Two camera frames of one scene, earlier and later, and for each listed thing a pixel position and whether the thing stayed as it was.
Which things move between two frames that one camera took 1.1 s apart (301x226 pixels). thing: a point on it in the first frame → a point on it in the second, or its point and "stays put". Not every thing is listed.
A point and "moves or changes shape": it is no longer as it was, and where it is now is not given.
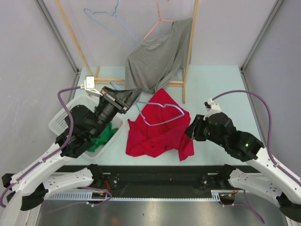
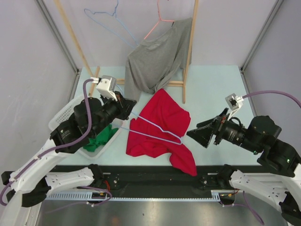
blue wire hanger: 114,11 stays put
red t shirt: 161,127 moves or changes shape
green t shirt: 106,135 stays put
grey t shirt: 156,60 stays put
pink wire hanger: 160,20 stays put
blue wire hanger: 144,120 → 161,139
